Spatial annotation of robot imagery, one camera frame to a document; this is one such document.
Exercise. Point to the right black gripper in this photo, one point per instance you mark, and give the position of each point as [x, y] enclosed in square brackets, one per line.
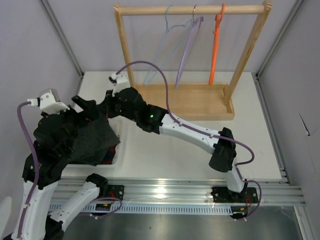
[109, 101]

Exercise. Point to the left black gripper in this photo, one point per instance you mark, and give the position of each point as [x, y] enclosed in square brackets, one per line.
[90, 109]

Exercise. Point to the dark grey dotted skirt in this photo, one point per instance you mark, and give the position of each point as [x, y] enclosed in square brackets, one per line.
[94, 136]

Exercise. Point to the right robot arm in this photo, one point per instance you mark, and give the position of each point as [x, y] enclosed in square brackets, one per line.
[221, 145]

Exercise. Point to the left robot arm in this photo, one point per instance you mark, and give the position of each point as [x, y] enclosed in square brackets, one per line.
[41, 174]

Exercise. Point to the purple plastic hanger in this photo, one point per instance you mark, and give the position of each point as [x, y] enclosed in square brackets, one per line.
[194, 31]

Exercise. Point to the orange plastic hanger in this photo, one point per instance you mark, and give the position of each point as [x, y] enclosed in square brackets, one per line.
[216, 37]

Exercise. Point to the white cloth in basket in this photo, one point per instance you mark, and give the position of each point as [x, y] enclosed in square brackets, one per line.
[116, 125]

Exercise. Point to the red plaid garment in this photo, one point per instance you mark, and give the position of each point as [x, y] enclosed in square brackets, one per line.
[109, 158]

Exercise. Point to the wooden clothes rack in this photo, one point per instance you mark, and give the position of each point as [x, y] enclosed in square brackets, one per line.
[200, 101]

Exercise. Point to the white plastic basket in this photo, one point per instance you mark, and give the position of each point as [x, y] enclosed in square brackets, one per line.
[118, 157]

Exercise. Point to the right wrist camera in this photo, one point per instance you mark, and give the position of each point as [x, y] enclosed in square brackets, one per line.
[120, 82]

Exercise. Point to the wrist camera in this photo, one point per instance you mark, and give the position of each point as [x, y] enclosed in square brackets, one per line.
[120, 82]
[48, 101]

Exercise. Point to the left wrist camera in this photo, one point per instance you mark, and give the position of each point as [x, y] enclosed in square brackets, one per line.
[48, 101]

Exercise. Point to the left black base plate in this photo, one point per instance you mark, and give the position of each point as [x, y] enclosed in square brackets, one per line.
[116, 191]

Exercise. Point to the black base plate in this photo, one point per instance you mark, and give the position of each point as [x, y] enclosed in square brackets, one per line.
[116, 191]
[222, 194]

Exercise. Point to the white slotted cable duct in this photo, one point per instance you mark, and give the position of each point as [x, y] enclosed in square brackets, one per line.
[134, 208]

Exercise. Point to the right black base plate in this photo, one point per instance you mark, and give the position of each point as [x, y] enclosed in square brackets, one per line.
[222, 194]

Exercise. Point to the aluminium mounting rail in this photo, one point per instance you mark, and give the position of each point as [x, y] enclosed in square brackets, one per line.
[198, 192]

